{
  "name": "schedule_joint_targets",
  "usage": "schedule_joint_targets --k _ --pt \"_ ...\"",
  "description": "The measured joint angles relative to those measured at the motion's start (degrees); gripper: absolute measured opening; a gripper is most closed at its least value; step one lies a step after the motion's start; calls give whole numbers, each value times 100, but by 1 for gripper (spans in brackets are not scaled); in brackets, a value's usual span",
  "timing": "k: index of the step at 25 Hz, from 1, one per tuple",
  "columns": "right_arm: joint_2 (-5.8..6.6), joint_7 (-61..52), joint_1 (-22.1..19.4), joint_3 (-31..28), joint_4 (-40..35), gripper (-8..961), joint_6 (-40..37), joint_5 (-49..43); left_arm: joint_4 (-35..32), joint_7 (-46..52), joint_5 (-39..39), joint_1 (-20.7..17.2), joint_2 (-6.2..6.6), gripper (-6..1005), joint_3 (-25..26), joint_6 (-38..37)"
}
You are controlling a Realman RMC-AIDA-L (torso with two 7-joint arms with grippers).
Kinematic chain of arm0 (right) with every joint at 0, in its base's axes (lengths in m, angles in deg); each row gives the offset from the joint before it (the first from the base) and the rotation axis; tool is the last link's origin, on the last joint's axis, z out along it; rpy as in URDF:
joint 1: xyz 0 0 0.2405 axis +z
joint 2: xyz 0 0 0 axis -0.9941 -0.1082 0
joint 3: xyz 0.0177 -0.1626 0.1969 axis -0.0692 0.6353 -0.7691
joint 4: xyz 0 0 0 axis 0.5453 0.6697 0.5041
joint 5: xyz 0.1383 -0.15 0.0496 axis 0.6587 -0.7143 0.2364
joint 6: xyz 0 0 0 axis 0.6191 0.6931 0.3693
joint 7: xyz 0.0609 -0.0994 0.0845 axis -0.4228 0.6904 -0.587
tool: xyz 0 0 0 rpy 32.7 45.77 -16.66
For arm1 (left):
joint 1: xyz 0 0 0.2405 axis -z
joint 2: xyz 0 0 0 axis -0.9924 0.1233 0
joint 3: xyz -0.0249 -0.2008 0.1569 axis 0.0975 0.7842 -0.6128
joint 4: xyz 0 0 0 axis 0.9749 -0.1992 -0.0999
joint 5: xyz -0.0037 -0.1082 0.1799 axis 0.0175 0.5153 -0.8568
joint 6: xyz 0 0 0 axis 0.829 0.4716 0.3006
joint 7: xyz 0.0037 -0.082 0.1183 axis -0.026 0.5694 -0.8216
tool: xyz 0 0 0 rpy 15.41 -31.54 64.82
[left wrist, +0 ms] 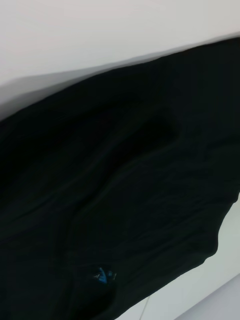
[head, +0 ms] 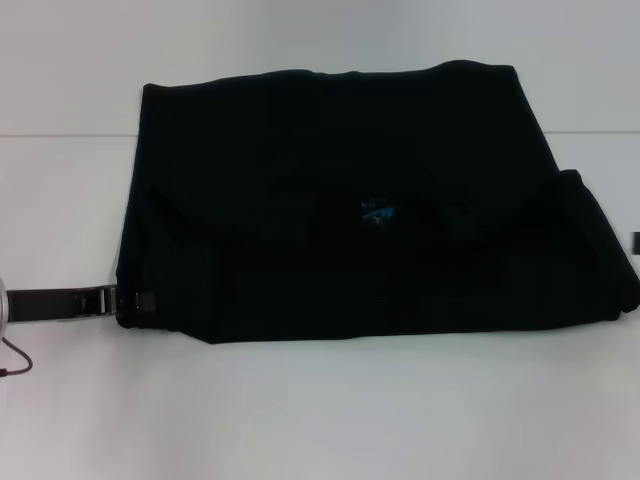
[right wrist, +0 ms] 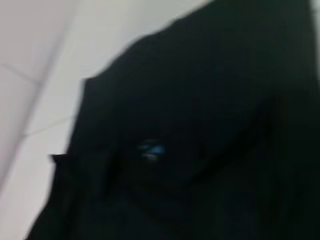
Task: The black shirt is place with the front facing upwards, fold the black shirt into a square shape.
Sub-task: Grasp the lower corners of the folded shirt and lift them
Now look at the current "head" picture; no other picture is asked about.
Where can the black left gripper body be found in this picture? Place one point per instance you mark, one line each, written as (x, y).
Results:
(50, 301)

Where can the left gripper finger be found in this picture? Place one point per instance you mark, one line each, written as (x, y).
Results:
(127, 301)

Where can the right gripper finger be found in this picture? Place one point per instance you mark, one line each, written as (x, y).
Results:
(636, 241)

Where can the black shirt with FREE print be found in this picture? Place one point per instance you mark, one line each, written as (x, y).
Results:
(350, 225)

